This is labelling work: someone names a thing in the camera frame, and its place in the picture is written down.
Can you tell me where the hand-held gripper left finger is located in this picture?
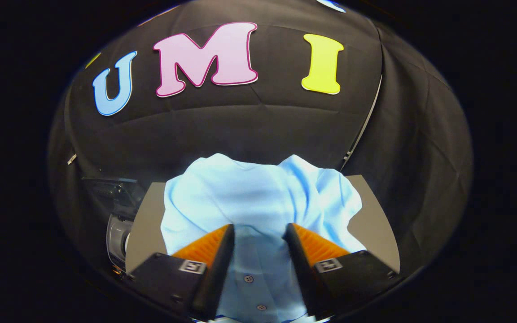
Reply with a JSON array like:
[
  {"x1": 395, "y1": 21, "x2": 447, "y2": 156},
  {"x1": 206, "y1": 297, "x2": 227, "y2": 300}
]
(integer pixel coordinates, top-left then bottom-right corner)
[{"x1": 128, "y1": 224, "x2": 235, "y2": 321}]

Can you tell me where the grey box-shaped appliance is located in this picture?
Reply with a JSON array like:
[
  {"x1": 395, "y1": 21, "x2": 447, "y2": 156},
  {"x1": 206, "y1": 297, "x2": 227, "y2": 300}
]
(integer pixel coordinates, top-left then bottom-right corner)
[{"x1": 125, "y1": 175, "x2": 400, "y2": 274}]

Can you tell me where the black backdrop cloth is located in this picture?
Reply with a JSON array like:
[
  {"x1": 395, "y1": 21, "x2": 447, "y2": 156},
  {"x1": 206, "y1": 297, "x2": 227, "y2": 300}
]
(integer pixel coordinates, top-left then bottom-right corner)
[{"x1": 48, "y1": 0, "x2": 472, "y2": 288}]

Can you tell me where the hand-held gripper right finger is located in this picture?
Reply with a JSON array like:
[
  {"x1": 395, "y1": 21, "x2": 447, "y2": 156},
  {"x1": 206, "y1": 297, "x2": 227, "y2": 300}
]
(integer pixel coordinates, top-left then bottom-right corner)
[{"x1": 282, "y1": 223, "x2": 400, "y2": 320}]

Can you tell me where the light blue shirt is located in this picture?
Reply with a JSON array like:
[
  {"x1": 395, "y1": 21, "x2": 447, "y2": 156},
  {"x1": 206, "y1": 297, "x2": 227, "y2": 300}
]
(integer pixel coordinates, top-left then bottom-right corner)
[{"x1": 160, "y1": 153, "x2": 367, "y2": 323}]

